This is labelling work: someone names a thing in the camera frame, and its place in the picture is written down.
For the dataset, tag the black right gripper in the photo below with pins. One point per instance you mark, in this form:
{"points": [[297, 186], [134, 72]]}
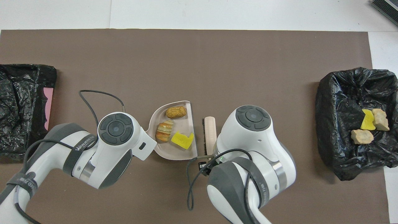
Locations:
{"points": [[206, 166]]}

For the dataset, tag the yellow notched sponge piece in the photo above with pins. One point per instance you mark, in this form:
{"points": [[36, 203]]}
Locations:
{"points": [[182, 140]]}

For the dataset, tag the beige hand brush black bristles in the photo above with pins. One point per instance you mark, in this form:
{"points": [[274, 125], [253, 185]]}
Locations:
{"points": [[210, 130]]}

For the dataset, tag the beige plastic dustpan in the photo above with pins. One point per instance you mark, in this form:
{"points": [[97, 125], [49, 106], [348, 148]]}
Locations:
{"points": [[187, 125]]}

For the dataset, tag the greenish beige bread chunk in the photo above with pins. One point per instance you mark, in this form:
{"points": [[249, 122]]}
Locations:
{"points": [[164, 132]]}

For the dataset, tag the brown croquette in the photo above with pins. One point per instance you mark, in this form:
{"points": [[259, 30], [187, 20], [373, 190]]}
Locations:
{"points": [[176, 112]]}

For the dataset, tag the orange striped bread piece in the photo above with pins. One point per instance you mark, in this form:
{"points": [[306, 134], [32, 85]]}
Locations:
{"points": [[361, 137]]}

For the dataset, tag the yellow sponge chunk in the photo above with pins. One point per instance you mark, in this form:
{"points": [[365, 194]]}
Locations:
{"points": [[368, 122]]}

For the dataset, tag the pale beige bread chunk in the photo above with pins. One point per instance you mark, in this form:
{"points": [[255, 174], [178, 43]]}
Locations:
{"points": [[381, 119]]}

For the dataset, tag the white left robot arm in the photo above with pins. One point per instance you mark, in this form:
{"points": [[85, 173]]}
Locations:
{"points": [[115, 146]]}

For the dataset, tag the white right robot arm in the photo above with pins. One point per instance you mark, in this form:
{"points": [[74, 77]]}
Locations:
{"points": [[252, 143]]}

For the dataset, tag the bin wrapped in black bag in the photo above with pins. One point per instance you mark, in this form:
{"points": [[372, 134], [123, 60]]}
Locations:
{"points": [[335, 130]]}

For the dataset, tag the pink bin with black bag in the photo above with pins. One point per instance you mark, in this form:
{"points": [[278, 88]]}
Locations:
{"points": [[21, 102]]}

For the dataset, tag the brown paper table mat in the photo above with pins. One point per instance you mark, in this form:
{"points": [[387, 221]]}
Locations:
{"points": [[199, 46]]}

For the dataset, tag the grey ribbed device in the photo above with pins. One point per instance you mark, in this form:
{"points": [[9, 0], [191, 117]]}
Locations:
{"points": [[388, 7]]}

